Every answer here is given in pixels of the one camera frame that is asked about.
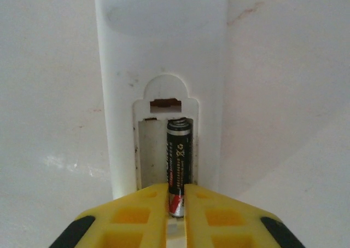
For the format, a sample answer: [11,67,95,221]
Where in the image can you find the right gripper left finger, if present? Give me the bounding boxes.
[49,183,169,248]

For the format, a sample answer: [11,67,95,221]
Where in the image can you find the long white TV remote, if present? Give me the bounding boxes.
[92,0,230,201]

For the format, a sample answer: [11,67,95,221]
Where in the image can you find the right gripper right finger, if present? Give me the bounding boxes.
[184,183,304,248]

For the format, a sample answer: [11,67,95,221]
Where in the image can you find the black red AAA battery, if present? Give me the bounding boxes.
[166,119,192,218]

